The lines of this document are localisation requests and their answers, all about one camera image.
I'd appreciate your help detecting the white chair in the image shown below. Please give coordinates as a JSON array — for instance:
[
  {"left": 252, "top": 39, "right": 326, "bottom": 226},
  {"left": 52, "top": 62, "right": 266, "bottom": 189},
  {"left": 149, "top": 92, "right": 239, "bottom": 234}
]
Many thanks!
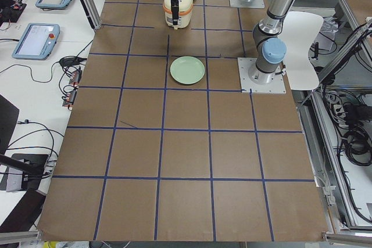
[{"left": 278, "top": 12, "right": 324, "bottom": 91}]

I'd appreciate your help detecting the lower teach pendant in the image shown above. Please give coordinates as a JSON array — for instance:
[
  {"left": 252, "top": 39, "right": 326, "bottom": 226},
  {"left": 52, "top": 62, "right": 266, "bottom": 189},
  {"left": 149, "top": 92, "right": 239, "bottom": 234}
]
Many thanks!
[{"left": 12, "top": 23, "right": 60, "bottom": 60}]

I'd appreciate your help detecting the white rice cooker orange handle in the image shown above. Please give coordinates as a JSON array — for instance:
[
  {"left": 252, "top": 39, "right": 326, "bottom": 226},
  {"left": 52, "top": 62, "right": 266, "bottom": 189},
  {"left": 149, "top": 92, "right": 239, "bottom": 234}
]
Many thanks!
[{"left": 163, "top": 0, "right": 194, "bottom": 30}]

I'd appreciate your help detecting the usb hub with cables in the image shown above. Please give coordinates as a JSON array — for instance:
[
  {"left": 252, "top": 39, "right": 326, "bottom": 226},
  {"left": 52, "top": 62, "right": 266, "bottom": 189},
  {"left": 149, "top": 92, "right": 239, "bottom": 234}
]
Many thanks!
[{"left": 62, "top": 67, "right": 83, "bottom": 110}]

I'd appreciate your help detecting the black cable bundle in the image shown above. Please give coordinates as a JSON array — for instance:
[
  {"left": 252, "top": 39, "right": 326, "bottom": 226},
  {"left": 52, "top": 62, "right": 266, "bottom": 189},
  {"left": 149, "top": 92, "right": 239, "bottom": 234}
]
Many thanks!
[{"left": 319, "top": 85, "right": 372, "bottom": 222}]

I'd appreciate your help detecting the black camera stand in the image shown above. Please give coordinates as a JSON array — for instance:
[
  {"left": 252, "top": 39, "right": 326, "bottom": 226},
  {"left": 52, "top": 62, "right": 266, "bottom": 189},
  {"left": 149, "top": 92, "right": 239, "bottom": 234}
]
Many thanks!
[{"left": 1, "top": 153, "right": 49, "bottom": 196}]

